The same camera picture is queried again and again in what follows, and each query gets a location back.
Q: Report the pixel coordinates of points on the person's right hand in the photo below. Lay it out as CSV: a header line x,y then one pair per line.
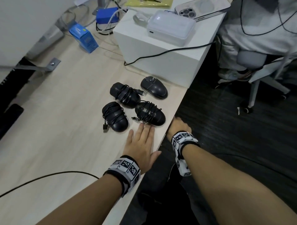
x,y
179,126

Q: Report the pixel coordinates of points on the person's left thumb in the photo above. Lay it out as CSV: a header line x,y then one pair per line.
x,y
156,156

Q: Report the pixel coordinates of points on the blue cardboard box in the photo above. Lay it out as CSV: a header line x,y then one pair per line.
x,y
84,38

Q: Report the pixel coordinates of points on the person's left middle finger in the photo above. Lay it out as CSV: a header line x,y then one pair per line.
x,y
146,131

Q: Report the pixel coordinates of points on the right marker-printed wristband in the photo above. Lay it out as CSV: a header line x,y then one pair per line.
x,y
182,139

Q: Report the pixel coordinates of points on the yellow-green packet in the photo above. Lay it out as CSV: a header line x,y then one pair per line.
x,y
148,3

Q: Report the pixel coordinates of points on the person's right forearm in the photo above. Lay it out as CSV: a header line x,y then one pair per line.
x,y
232,185

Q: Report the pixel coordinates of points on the blue power adapter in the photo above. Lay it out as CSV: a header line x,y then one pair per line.
x,y
106,15

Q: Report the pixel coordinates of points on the white smartphone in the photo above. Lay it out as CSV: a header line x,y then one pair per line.
x,y
201,8

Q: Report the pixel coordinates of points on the person's left hand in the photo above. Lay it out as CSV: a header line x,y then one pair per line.
x,y
141,148

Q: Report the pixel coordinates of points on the marker-printed wristband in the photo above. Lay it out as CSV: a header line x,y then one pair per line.
x,y
126,167
182,139

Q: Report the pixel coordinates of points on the clear plastic cup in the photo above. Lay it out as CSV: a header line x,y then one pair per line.
x,y
62,22

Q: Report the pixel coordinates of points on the left marker-printed wristband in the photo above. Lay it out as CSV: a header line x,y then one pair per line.
x,y
126,167

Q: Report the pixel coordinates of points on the grey metal bracket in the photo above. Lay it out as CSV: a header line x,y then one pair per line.
x,y
34,67

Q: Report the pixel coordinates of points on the person's left forearm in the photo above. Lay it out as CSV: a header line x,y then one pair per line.
x,y
88,204

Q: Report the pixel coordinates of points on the white box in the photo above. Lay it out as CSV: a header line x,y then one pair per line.
x,y
162,62

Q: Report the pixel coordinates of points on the person's black trousers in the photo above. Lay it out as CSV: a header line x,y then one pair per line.
x,y
162,204

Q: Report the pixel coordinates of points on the person's left little finger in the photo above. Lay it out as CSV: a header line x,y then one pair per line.
x,y
131,137

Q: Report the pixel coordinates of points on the white power bank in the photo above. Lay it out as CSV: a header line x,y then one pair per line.
x,y
170,29

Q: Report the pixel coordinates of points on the grey office chair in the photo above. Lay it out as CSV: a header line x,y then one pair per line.
x,y
253,60

